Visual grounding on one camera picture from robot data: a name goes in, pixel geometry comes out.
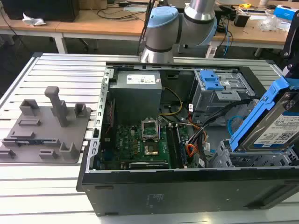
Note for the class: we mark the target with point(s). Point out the hard disk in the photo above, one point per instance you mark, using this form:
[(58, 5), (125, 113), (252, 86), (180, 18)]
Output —
[(264, 126)]

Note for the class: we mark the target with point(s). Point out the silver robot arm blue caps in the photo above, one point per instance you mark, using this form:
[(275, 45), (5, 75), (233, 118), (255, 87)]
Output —
[(161, 30)]

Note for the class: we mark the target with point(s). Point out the grey perforated disk bay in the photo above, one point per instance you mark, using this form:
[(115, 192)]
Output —
[(224, 158)]

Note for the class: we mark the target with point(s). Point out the RAM stick in slot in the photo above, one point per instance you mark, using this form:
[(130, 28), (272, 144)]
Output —
[(181, 144)]

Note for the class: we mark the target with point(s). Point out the black RAM slot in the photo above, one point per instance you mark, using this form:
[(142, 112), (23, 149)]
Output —
[(171, 144)]

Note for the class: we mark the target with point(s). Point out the clear plastic bag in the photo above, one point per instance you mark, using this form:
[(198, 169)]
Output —
[(271, 23)]

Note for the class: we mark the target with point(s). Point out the blue cardboard box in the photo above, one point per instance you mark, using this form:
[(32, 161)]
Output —
[(283, 12)]

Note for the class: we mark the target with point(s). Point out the wooden desk with clutter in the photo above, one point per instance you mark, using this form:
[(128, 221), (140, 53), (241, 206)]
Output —
[(252, 35)]

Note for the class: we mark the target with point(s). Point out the small black box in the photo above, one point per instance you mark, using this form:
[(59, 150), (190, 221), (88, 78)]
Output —
[(240, 20)]

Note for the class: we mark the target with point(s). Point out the grey drive cage blue latch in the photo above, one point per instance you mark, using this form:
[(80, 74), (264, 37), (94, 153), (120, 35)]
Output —
[(210, 102)]

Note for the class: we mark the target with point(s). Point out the CPU socket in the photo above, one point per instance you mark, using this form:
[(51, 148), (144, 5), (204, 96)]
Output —
[(150, 130)]

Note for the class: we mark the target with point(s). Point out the grey power supply unit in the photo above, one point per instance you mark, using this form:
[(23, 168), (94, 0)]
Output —
[(135, 102)]

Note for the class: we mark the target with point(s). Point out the brown chipset chip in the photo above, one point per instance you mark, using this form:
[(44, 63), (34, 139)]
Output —
[(151, 149)]

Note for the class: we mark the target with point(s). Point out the black graphics card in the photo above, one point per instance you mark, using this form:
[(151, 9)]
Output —
[(147, 165)]

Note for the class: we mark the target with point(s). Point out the green motherboard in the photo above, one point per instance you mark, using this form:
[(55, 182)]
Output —
[(126, 144)]

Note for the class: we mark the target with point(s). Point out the black PC case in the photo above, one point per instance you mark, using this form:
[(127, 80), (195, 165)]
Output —
[(163, 193)]

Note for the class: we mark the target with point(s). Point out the wooden desk white legs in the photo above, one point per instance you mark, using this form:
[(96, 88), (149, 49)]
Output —
[(81, 26)]

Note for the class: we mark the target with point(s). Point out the large black box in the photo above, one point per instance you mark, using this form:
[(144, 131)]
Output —
[(39, 9)]

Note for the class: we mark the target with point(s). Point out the crumpled white paper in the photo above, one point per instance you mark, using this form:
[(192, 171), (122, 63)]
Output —
[(33, 20)]

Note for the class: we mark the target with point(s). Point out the grey parts rack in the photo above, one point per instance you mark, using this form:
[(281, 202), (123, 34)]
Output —
[(46, 142)]

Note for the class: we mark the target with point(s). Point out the RAM stick blue label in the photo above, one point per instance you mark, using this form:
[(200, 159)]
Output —
[(28, 141)]

